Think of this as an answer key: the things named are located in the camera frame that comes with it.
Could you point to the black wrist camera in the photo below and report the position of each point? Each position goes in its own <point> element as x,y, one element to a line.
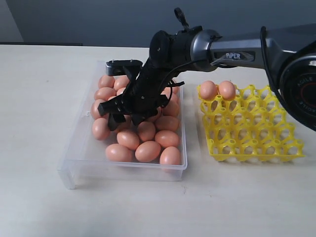
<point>130,68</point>

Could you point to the black object behind table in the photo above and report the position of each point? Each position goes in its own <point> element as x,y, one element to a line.
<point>41,43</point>

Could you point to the brown egg third row right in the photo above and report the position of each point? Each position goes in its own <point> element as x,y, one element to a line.
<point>172,109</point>

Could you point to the brown egg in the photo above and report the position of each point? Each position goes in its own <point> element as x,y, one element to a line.
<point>147,151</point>
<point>97,109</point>
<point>174,87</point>
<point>128,139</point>
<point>167,138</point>
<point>146,131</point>
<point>121,82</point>
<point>106,81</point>
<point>167,123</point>

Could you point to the brown egg right middle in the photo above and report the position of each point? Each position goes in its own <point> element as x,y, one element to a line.
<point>167,123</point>

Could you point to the brown egg front right corner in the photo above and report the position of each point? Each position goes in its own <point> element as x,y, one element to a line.
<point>170,156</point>

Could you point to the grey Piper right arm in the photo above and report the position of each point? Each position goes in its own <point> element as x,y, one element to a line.
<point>288,56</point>

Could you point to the brown egg placed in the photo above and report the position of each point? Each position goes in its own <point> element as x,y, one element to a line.
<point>227,90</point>
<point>100,129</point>
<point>208,90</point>

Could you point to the brown egg second row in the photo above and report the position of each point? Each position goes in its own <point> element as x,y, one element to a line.
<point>120,91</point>
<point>104,93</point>
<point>167,92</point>

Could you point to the brown egg far left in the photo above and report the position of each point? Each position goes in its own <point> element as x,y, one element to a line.
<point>97,109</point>

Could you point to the yellow plastic egg tray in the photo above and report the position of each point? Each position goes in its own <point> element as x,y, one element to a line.
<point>252,127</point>

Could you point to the brown egg right lower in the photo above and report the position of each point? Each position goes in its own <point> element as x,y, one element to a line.
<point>167,138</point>

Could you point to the brown egg front middle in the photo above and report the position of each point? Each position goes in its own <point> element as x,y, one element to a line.
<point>147,151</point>

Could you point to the brown egg front left centre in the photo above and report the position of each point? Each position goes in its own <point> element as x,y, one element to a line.
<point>128,139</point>

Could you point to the brown egg second row right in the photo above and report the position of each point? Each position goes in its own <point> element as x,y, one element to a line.
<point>167,92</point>

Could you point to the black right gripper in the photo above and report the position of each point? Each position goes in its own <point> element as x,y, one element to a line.
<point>142,95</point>

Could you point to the clear plastic bin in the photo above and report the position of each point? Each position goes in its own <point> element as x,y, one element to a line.
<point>85,156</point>

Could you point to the brown egg second row left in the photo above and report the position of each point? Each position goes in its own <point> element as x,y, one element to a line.
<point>104,93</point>

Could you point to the brown egg second row middle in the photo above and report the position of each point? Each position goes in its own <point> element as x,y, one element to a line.
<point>120,91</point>

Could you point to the brown egg back left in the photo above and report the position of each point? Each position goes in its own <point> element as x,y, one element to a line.
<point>106,81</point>

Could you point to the brown egg back right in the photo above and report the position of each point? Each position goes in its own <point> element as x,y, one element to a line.
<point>174,87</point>

